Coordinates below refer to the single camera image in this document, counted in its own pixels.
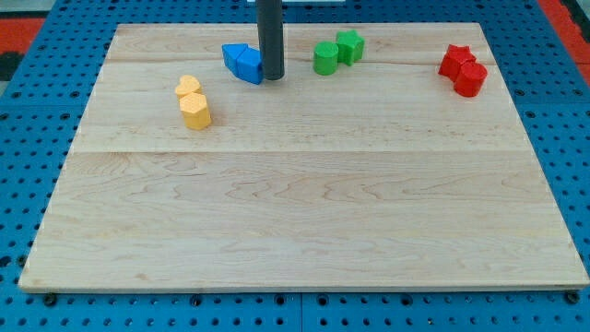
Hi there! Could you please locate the red star block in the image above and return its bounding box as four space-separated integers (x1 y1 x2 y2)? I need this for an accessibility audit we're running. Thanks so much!
438 44 477 82

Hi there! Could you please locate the green star block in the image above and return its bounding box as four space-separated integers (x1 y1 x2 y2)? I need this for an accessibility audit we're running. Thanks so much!
336 30 365 66

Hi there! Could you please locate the yellow heart block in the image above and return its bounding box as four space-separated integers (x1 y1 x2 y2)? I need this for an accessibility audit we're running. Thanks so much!
174 75 202 100

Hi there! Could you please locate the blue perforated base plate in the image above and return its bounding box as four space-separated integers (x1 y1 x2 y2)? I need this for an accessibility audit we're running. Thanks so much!
1 0 589 331

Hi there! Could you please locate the red cylinder block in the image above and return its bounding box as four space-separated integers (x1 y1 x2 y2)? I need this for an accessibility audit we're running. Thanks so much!
454 62 488 98

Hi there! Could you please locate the yellow hexagon block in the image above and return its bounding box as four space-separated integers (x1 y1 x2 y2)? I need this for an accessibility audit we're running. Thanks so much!
179 93 212 130

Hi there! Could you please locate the blue triangle block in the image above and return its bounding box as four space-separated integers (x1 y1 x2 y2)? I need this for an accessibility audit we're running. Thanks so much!
221 43 248 76

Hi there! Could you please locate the dark grey cylindrical robot rod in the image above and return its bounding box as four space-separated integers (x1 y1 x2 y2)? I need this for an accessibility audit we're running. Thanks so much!
255 0 285 80

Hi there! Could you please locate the blue pentagon block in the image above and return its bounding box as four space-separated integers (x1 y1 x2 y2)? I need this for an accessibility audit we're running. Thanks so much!
236 47 264 85

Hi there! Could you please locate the light wooden board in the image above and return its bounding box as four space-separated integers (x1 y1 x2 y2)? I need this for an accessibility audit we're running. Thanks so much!
19 23 589 293

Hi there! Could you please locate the green cylinder block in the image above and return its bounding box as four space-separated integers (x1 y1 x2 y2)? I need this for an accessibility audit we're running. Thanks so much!
313 41 338 76

